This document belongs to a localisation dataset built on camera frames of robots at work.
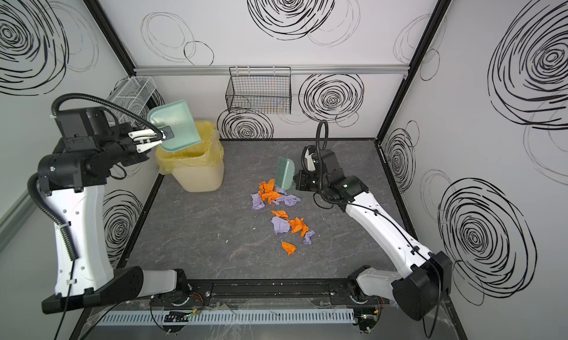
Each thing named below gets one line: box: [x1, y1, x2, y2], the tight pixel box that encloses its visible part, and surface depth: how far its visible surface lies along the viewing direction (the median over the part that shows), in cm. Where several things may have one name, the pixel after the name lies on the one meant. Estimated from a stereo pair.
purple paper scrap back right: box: [277, 194, 302, 207], surface depth 98 cm
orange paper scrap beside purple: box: [270, 209, 290, 219], surface depth 93 cm
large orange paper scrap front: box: [289, 217, 310, 238], surface depth 88 cm
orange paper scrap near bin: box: [258, 178, 282, 205], surface depth 101 cm
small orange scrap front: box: [281, 241, 298, 256], surface depth 84 cm
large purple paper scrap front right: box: [270, 215, 291, 235], surface depth 90 cm
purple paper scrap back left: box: [249, 192, 265, 211], surface depth 95 cm
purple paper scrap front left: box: [303, 229, 316, 247], surface depth 86 cm
